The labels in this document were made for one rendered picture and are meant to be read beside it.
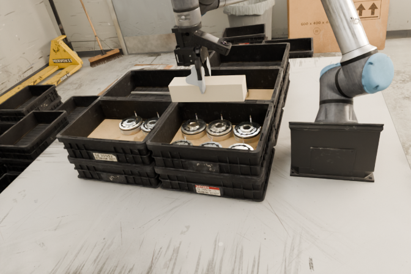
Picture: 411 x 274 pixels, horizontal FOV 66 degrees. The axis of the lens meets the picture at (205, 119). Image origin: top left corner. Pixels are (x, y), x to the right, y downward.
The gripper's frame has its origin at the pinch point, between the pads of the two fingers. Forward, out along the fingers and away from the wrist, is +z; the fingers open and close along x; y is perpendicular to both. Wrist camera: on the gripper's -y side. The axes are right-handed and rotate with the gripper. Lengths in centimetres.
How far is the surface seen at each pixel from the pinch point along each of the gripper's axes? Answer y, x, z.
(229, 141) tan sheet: -3.1, -4.8, 26.5
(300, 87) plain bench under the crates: -28, -70, 40
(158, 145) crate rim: 17.3, 11.1, 16.6
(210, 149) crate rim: -1.3, 12.2, 16.5
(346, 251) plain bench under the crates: -41, 27, 40
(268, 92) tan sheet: -14, -42, 27
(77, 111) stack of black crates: 148, -95, 71
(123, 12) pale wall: 209, -311, 48
